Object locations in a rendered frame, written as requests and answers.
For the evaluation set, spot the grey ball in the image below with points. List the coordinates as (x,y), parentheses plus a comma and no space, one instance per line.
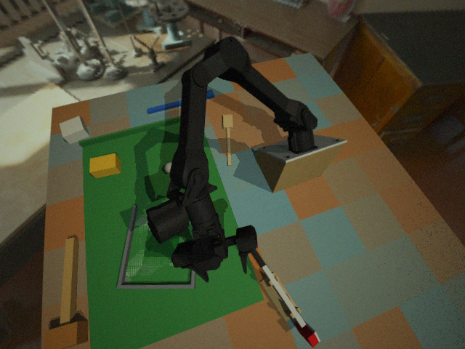
(167,167)

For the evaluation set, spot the green putting mat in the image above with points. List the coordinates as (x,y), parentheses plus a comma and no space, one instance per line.
(134,318)

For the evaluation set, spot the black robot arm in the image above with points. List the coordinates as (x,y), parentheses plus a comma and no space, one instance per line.
(228,60)

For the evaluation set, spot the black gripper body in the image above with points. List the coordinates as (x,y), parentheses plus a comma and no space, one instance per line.
(245,239)

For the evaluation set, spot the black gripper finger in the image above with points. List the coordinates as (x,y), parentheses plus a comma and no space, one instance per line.
(243,257)
(203,275)

